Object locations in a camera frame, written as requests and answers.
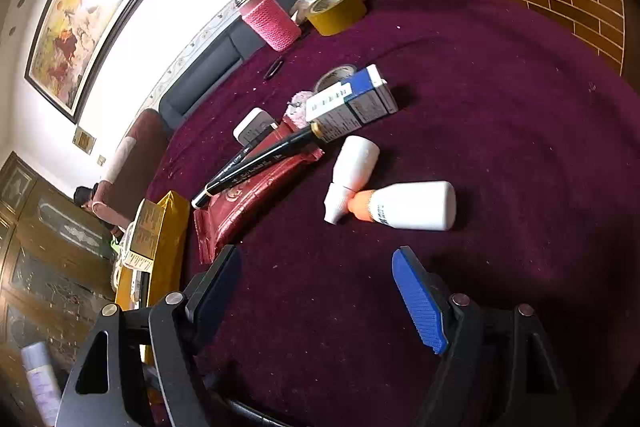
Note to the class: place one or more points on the gold wall plate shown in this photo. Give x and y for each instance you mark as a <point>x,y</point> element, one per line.
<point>84,138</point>

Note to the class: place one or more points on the red foil packet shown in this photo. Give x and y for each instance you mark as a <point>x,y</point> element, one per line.
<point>240,212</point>

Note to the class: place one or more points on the small white bottle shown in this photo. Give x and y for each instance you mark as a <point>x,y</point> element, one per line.
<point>352,167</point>

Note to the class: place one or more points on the dark sofa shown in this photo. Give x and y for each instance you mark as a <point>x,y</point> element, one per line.
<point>210,72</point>

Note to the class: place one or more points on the pink fluffy pouch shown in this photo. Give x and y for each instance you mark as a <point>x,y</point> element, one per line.
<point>299,107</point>

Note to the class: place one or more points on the yellow storage box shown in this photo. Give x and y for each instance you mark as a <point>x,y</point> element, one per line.
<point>172,237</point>

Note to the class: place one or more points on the pale purple bottle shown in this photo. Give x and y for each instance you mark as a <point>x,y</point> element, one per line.
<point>42,382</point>

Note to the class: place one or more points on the small white box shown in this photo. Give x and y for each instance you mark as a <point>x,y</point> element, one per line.
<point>252,124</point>

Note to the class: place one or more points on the white bottle with orange cap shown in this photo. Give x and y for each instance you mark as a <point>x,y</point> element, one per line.
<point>415,206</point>

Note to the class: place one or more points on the blue and white box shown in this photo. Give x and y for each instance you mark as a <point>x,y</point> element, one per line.
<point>367,89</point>

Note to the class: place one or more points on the white plastic object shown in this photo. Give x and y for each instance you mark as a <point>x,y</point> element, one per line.
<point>302,4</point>

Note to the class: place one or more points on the pink knit-covered bottle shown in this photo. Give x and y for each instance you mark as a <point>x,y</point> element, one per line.
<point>272,19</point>

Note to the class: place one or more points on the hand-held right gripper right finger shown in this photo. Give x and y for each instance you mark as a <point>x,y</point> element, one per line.
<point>420,302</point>

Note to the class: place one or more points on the maroon chair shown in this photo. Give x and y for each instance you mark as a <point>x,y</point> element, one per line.
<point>142,142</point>

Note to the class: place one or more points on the maroon tablecloth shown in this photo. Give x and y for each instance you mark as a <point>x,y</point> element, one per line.
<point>500,132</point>

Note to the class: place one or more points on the yellow tape roll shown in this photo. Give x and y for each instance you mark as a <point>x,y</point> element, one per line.
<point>337,19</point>

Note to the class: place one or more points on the labelled cardboard box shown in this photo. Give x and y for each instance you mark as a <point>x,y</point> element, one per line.
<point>147,232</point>

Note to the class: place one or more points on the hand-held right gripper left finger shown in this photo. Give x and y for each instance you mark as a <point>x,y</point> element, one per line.
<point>216,289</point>

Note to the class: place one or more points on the framed painting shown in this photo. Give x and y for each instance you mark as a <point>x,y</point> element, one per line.
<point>90,2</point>

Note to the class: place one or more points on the grey tape roll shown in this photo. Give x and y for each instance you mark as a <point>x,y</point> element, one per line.
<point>330,76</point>

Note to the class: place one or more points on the black pen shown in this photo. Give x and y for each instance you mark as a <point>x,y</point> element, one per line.
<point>250,162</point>

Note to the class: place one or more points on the wooden cabinet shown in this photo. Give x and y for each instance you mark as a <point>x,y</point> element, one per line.
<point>45,257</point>

